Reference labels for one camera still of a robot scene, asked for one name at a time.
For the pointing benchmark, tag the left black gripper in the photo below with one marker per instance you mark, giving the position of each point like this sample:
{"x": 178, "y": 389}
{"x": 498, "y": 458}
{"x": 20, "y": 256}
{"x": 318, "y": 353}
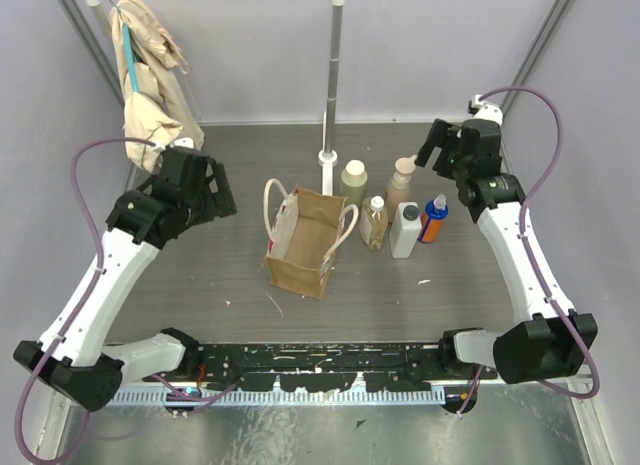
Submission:
{"x": 211, "y": 186}

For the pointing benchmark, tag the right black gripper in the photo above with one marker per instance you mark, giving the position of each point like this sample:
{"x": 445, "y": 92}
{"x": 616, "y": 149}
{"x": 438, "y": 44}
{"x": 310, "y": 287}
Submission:
{"x": 442, "y": 135}

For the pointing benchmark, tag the beige pump bottle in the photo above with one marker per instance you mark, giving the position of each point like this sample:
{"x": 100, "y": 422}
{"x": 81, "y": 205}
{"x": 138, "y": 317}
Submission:
{"x": 398, "y": 187}

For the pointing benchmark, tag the orange blue spray bottle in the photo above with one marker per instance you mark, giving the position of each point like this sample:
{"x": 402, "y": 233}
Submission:
{"x": 432, "y": 219}

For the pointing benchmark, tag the green bottle beige cap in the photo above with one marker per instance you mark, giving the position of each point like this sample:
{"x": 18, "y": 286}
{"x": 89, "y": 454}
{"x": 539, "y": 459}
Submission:
{"x": 353, "y": 182}

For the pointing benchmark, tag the white bottle grey cap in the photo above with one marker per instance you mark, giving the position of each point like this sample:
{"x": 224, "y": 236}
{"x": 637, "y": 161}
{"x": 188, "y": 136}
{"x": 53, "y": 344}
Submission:
{"x": 405, "y": 230}

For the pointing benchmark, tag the clear amber liquid bottle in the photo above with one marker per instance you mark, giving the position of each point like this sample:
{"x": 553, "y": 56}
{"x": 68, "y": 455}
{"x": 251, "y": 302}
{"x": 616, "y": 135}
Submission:
{"x": 373, "y": 222}

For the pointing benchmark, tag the brown canvas tote bag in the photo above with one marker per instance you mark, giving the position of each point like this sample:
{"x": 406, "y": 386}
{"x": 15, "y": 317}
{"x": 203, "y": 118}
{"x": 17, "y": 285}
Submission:
{"x": 305, "y": 230}

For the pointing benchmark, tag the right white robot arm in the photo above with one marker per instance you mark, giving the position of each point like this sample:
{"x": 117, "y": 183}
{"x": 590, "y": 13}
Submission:
{"x": 549, "y": 336}

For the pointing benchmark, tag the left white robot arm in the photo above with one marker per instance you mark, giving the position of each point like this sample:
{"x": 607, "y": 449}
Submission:
{"x": 71, "y": 356}

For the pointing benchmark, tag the beige hanging cloth garment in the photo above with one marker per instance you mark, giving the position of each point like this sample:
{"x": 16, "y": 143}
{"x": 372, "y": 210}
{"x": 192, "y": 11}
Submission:
{"x": 159, "y": 112}

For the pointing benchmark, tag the metal clothes rack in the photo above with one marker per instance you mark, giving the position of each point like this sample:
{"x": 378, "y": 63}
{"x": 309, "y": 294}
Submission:
{"x": 327, "y": 156}

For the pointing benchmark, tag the blue clothes hanger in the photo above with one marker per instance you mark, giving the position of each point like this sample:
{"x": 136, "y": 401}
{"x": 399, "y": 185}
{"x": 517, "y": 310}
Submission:
{"x": 130, "y": 58}

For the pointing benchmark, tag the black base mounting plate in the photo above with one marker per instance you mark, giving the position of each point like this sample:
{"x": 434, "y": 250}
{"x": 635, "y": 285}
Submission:
{"x": 321, "y": 367}

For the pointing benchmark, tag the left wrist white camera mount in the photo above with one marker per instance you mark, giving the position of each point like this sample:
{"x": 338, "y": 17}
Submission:
{"x": 185, "y": 142}

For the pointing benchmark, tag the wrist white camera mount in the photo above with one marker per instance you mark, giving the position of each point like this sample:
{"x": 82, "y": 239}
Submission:
{"x": 185, "y": 142}
{"x": 484, "y": 110}

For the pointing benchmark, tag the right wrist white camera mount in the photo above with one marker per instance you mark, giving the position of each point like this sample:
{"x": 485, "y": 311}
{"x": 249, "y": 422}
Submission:
{"x": 484, "y": 110}

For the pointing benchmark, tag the slotted cable duct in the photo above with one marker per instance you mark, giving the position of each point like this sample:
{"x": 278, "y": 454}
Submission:
{"x": 358, "y": 396}

